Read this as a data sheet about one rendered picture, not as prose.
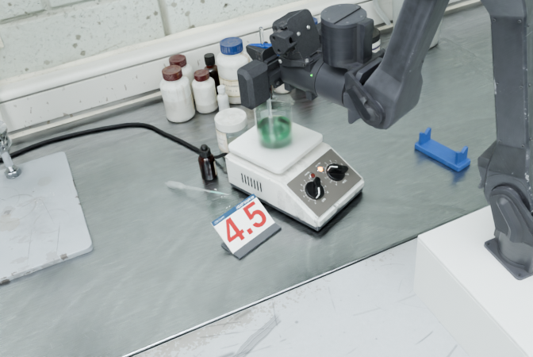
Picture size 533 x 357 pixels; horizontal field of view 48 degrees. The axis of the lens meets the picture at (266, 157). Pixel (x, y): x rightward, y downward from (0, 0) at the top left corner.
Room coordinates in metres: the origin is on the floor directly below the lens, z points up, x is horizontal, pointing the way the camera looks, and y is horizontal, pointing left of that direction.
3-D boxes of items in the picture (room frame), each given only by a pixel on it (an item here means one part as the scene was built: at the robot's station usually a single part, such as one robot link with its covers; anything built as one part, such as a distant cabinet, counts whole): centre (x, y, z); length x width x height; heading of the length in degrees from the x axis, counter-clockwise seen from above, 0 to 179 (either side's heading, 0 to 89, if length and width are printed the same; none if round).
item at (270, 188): (0.79, -0.04, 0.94); 0.22 x 0.13 x 0.08; 44
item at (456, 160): (0.83, -0.31, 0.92); 0.10 x 0.03 x 0.04; 33
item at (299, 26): (0.73, -0.06, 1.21); 0.07 x 0.06 x 0.07; 132
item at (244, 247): (0.68, 0.04, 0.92); 0.09 x 0.06 x 0.04; 130
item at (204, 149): (0.85, 0.11, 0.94); 0.03 x 0.03 x 0.07
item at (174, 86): (1.06, 0.17, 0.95); 0.06 x 0.06 x 0.11
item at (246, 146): (0.81, -0.02, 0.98); 0.12 x 0.12 x 0.01; 44
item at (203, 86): (1.08, 0.11, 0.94); 0.05 x 0.05 x 0.09
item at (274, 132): (0.80, -0.02, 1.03); 0.07 x 0.06 x 0.08; 67
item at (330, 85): (0.68, -0.12, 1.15); 0.07 x 0.06 x 0.09; 42
